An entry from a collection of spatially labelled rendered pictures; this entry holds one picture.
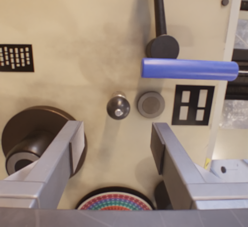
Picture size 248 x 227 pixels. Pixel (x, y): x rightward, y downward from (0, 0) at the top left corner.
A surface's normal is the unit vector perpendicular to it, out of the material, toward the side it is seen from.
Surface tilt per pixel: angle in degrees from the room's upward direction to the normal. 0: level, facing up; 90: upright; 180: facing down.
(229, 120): 90
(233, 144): 90
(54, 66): 90
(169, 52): 90
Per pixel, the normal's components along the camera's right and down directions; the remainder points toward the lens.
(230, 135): 0.02, 0.28
